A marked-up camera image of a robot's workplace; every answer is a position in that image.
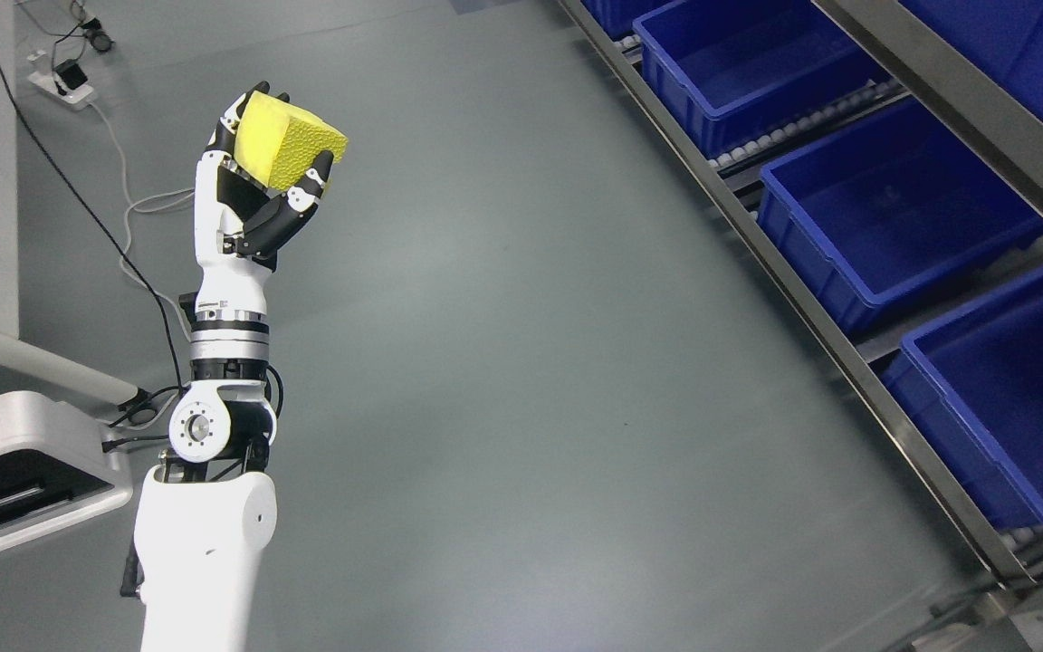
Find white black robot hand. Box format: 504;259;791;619
194;80;336;321

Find yellow foam block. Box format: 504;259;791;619
233;92;349;191

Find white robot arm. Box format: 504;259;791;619
120;292;278;651

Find steel shelf rack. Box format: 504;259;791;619
558;0;1043;590

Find white power strip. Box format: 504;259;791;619
26;50;98;111

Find white machine base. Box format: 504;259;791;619
0;391;134;553

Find blue plastic bin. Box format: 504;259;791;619
582;0;669;40
758;100;1043;337
881;265;1043;530
633;1;889;159
902;1;1043;120

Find white cable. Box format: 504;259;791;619
87;100;198;340

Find black cable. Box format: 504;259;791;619
0;0;186;399

